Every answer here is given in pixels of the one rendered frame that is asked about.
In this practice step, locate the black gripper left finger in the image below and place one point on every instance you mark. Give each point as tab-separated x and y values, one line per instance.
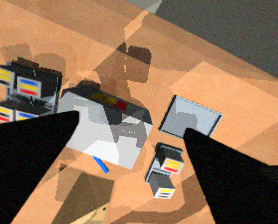
27	150

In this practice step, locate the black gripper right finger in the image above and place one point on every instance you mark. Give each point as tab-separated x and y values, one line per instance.
239	189

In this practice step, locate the grey flat panel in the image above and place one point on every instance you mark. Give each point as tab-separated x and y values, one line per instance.
247	29

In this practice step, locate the blue rod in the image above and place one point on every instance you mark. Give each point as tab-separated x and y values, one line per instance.
100	164

